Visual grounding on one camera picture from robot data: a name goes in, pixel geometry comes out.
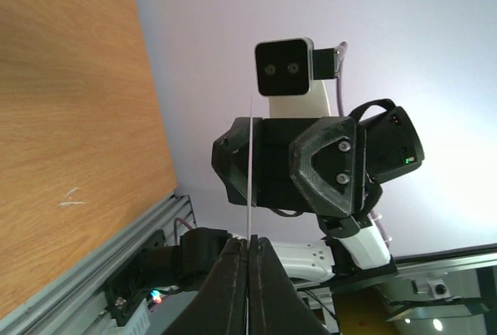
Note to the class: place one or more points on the right controller board with leds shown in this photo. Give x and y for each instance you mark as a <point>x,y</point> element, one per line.
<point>156,297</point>

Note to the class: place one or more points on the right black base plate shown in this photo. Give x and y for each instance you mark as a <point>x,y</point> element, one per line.
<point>129,283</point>

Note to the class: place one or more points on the aluminium frame rail front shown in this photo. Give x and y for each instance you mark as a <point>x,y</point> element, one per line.
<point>75,300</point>

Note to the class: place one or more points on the grey slotted cable duct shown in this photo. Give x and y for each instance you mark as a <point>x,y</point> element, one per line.
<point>138,324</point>

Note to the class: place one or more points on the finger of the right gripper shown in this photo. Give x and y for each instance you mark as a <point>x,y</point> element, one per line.
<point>230,160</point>
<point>322,160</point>

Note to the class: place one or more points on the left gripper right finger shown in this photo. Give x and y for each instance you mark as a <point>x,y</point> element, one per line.
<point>273,304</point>

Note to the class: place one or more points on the white VIP cherry blossom card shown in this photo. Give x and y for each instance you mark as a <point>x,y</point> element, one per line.
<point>249,197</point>

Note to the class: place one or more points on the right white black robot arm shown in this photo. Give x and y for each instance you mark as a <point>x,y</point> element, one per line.
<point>355,251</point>

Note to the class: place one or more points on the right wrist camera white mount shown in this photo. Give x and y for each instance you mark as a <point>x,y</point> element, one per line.
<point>291,74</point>

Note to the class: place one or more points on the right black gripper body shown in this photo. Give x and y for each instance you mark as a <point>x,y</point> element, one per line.
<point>276,188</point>

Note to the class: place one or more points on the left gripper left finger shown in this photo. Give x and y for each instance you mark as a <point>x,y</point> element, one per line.
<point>220,306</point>

